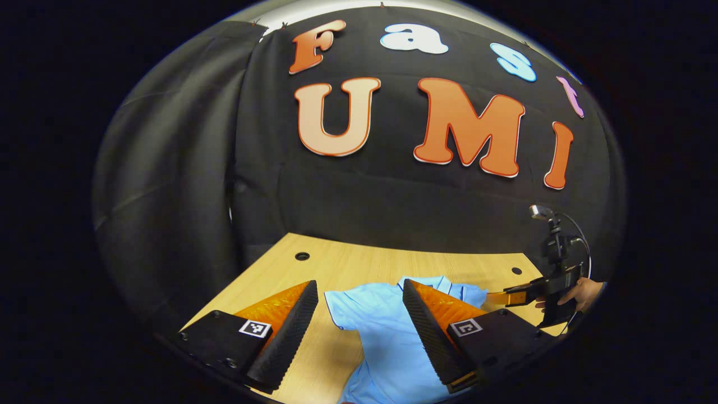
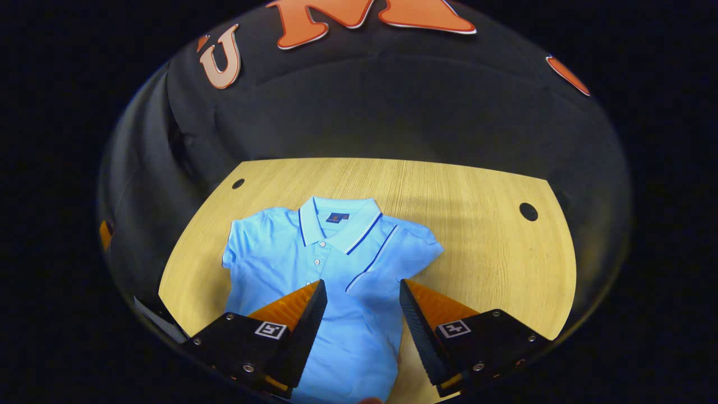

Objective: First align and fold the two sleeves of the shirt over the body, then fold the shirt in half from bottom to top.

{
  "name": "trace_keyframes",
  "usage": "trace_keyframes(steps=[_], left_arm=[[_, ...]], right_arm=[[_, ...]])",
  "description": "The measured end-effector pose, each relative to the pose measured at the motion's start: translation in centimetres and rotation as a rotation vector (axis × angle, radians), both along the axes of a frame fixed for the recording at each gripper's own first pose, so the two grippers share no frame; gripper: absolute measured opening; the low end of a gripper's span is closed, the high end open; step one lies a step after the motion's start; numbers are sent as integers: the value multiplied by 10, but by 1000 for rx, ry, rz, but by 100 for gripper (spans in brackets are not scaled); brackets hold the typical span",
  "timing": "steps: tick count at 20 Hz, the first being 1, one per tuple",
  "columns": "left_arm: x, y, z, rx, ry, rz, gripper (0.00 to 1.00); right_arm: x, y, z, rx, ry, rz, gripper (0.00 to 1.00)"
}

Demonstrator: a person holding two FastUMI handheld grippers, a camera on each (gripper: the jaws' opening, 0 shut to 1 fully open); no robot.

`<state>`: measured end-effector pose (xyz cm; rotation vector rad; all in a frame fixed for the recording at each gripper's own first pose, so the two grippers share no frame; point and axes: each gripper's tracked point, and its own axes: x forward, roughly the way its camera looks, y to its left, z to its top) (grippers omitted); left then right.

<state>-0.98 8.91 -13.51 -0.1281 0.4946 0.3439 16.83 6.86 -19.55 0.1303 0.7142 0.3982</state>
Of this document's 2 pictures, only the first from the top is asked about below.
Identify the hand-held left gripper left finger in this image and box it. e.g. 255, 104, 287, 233
177, 279, 319, 394

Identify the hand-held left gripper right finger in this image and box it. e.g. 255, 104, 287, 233
402, 278, 559, 394

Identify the light blue T-shirt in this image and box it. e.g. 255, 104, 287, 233
324, 275, 492, 404

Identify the black backdrop cloth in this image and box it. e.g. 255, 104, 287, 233
93, 4, 627, 348

